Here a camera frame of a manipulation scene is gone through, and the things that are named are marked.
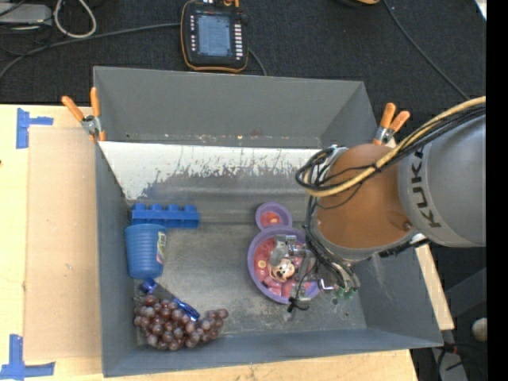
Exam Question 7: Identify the purple toy grape bunch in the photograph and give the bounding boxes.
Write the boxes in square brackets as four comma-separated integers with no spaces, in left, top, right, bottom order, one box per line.
[133,294,229,352]

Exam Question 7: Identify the blue toy building brick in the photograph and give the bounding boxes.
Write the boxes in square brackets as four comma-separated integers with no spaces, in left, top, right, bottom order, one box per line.
[130,202,201,229]

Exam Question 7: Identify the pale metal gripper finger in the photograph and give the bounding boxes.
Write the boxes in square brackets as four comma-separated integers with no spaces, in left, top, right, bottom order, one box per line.
[271,233,297,267]
[287,286,313,311]

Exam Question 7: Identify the brown cardboard board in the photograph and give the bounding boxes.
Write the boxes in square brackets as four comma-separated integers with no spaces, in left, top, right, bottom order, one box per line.
[22,126,105,364]

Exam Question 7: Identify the blue ribbed plastic cup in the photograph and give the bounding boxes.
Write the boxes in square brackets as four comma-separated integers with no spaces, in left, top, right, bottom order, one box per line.
[124,223,168,280]

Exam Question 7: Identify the purple mouse-shaped plate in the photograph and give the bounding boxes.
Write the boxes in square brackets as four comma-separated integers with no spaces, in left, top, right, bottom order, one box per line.
[246,201,321,306]

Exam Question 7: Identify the grey metal bin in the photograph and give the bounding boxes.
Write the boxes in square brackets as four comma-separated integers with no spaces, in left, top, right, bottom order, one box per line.
[91,65,445,379]

